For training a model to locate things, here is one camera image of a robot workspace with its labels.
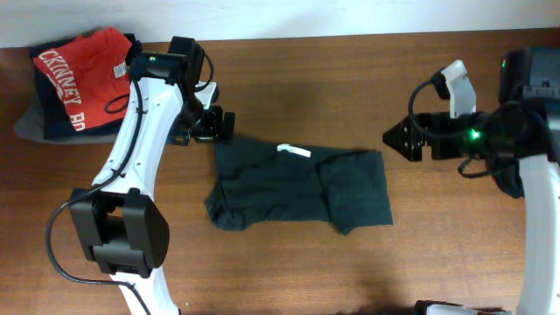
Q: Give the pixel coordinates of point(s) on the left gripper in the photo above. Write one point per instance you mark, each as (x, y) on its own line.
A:
(212, 130)

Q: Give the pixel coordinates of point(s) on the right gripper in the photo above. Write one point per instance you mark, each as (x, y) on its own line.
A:
(416, 139)

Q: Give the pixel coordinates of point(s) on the dark green t-shirt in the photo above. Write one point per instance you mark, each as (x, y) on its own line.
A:
(260, 181)

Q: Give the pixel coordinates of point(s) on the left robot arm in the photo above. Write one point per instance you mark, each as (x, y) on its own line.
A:
(117, 222)

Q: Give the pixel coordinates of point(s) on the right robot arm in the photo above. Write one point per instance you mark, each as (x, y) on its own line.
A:
(529, 80)

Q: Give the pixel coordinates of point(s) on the black garment pile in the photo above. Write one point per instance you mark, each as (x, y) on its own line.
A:
(509, 182)

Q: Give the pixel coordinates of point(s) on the folded red printed t-shirt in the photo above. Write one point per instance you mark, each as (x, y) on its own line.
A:
(90, 77)

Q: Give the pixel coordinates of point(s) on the folded navy blue garment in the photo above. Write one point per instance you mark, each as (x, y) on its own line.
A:
(56, 122)

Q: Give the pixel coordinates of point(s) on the folded grey garment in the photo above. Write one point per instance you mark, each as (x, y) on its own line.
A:
(30, 127)

